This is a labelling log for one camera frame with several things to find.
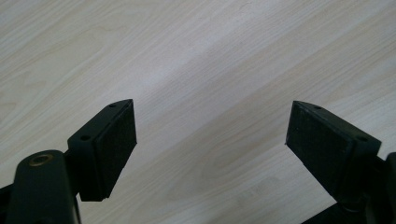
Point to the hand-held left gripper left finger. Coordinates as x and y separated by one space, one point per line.
102 149

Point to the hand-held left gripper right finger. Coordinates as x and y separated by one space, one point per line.
327 146

